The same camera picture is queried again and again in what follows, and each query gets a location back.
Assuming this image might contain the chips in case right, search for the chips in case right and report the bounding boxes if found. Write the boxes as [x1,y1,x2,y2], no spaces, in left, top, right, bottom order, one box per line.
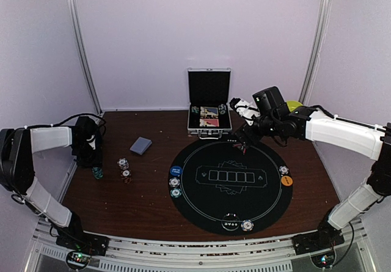
[217,104,227,115]

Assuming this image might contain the green 50 chip stack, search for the green 50 chip stack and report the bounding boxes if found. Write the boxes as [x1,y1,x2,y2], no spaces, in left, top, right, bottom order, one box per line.
[91,167,103,180]

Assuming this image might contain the right aluminium frame post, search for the right aluminium frame post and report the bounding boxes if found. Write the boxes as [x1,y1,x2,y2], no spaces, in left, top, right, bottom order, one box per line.
[299,0,332,105]

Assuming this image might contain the chips in case left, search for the chips in case left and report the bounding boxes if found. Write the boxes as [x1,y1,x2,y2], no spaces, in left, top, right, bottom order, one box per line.
[191,106,200,114]

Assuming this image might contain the blue-backed card deck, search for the blue-backed card deck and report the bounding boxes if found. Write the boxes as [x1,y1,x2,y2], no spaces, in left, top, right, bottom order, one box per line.
[130,137,152,155]

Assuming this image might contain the chips in case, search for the chips in case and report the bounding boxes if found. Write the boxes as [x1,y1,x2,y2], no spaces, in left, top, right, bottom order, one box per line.
[217,104,227,115]
[191,106,200,114]

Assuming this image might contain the aluminium frame post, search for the aluminium frame post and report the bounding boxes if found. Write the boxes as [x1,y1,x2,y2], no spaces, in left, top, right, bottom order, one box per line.
[299,0,332,105]
[67,0,103,114]

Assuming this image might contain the orange big blind button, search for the orange big blind button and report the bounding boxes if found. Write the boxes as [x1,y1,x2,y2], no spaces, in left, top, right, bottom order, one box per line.
[280,175,293,187]

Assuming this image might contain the aluminium poker case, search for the aluminium poker case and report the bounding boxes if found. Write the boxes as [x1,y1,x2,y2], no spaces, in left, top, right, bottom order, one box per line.
[187,68,232,139]

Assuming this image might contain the clear dealer button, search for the clear dealer button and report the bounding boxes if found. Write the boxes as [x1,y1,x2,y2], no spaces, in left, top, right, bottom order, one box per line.
[221,213,240,232]

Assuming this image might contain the card box in case lower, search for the card box in case lower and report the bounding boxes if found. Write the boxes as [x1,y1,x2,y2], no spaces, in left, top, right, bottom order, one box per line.
[200,119,219,127]

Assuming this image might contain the blue small blind button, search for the blue small blind button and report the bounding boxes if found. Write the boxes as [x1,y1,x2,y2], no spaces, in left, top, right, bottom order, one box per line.
[170,166,183,177]

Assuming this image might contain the round black poker mat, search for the round black poker mat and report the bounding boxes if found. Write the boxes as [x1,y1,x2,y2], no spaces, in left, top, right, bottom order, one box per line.
[167,135,293,236]

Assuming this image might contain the left aluminium frame post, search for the left aluminium frame post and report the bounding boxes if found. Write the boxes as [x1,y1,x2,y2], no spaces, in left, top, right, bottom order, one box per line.
[67,0,103,114]

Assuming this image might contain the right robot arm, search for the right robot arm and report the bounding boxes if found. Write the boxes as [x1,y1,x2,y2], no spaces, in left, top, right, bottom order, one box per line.
[230,86,390,254]

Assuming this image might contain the card box in case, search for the card box in case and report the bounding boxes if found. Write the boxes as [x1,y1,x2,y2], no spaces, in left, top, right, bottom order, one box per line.
[200,119,219,127]
[200,106,219,116]

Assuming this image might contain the card box in case upper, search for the card box in case upper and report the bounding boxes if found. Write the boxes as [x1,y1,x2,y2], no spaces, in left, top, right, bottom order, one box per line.
[200,106,219,116]

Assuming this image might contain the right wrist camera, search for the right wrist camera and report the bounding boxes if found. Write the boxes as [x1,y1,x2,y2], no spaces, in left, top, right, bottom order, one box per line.
[229,98,260,126]

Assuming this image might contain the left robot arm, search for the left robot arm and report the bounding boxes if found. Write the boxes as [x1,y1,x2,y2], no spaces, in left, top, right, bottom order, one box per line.
[1,113,106,250]

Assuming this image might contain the orange 100 chip stack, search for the orange 100 chip stack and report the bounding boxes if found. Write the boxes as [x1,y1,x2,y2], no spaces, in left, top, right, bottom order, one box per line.
[121,169,132,184]

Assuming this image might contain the yellow-green cup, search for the yellow-green cup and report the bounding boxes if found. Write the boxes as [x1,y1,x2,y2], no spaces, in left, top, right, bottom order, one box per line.
[287,100,302,112]

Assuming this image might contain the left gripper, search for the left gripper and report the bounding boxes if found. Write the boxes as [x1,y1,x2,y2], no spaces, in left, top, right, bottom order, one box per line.
[71,141,102,168]

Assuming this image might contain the front aluminium rail base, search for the front aluminium rail base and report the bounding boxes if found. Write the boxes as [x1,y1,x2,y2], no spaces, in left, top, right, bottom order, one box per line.
[24,218,376,272]

